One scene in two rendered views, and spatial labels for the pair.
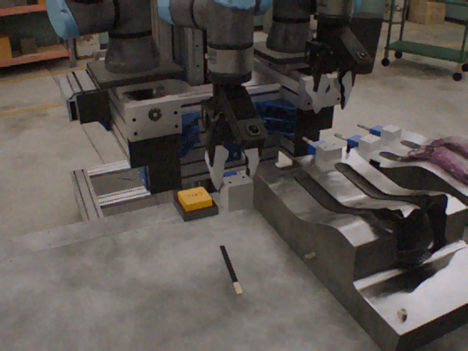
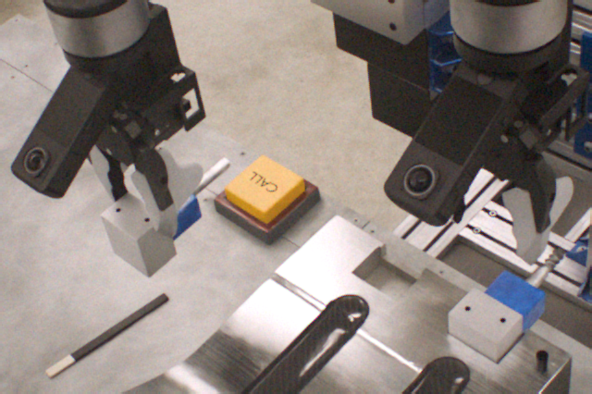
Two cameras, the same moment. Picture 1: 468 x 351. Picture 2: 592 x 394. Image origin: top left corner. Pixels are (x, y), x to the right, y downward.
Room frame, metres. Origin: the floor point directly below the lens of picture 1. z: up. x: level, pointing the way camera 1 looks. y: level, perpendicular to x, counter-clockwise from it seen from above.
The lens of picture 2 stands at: (0.64, -0.74, 1.72)
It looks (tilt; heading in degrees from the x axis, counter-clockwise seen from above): 47 degrees down; 74
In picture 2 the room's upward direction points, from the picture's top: 10 degrees counter-clockwise
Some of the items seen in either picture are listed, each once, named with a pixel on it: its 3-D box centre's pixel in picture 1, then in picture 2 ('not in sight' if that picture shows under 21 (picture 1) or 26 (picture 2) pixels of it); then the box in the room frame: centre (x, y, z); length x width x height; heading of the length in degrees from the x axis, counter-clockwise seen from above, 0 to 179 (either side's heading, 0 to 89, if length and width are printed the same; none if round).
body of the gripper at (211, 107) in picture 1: (228, 104); (128, 82); (0.73, 0.01, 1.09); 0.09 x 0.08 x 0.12; 24
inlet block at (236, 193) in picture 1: (226, 180); (177, 203); (0.75, 0.01, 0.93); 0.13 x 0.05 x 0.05; 24
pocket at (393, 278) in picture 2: (287, 171); (390, 283); (0.89, -0.12, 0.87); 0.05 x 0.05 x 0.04; 24
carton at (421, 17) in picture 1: (426, 11); not in sight; (8.44, -3.62, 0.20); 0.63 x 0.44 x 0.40; 119
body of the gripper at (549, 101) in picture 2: (329, 43); (512, 83); (0.97, -0.21, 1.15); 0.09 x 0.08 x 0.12; 24
